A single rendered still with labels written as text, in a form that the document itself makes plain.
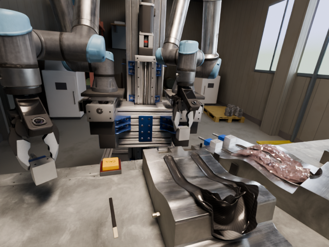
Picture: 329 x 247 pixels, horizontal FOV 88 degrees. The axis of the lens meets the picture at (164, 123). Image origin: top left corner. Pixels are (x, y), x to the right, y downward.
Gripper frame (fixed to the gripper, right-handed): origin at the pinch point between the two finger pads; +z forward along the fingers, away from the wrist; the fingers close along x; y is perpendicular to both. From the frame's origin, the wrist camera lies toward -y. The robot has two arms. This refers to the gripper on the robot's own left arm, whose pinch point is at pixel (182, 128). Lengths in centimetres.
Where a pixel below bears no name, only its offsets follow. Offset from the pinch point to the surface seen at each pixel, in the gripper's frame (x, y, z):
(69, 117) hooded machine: 105, 310, 91
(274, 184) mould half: -18.9, -32.5, 8.1
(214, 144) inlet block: -15.5, -3.7, 7.8
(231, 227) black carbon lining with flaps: 5.4, -41.5, 7.8
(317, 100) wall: -275, 106, 15
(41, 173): 49, -18, 2
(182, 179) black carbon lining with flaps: 9.9, -23.9, 7.1
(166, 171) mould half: 13.9, -19.4, 6.6
